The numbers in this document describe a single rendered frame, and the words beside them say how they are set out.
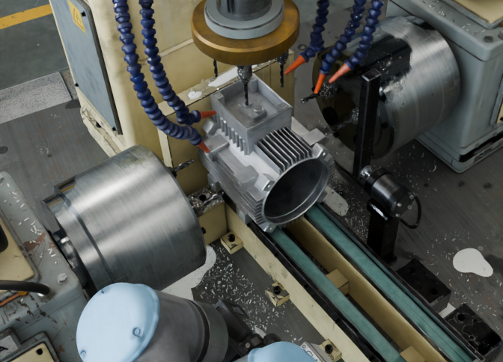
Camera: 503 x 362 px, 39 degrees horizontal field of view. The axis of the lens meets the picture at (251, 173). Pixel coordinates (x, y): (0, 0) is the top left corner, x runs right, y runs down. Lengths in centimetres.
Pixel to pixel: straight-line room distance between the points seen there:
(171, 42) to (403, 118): 47
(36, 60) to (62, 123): 157
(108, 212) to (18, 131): 75
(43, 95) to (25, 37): 99
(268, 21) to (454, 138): 63
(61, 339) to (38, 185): 62
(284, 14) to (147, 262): 46
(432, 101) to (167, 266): 61
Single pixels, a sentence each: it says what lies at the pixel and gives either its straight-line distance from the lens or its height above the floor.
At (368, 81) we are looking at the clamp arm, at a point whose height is 125.
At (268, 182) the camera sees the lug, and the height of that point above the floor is 109.
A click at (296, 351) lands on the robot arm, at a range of 63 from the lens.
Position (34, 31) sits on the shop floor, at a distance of 360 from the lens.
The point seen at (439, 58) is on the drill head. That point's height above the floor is 113.
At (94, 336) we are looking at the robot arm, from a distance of 74.
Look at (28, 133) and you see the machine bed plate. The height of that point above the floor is 80.
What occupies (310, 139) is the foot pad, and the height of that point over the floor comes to 108.
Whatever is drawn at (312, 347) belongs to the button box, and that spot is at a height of 108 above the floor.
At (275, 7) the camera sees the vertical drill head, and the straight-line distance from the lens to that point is 118.
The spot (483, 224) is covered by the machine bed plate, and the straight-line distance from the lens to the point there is 162.
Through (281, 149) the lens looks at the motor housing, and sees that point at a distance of 128.
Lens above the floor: 204
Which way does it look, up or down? 48 degrees down
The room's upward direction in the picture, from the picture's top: 4 degrees counter-clockwise
